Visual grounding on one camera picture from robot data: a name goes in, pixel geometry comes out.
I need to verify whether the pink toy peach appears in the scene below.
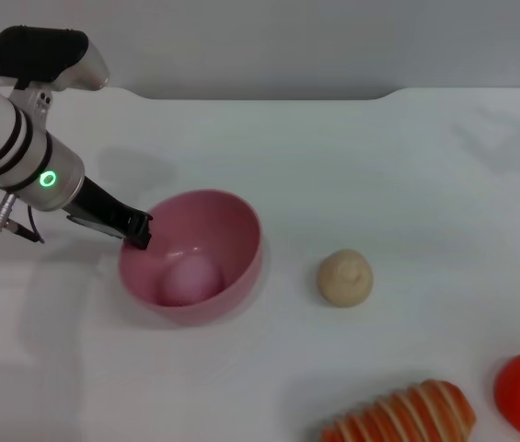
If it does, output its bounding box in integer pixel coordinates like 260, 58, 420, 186
159, 254, 224, 308

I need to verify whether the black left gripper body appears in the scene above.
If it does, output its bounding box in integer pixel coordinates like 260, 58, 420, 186
64, 176, 150, 241

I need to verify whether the orange white striped toy bread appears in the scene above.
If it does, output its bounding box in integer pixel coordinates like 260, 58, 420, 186
318, 378, 477, 442

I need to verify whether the beige toy bun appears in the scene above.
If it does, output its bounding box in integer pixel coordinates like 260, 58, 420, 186
317, 249, 375, 308

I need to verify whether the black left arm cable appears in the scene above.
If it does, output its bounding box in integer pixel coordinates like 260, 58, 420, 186
0, 192, 47, 245

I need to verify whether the pink plastic bowl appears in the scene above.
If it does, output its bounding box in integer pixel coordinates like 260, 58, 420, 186
117, 188, 264, 328

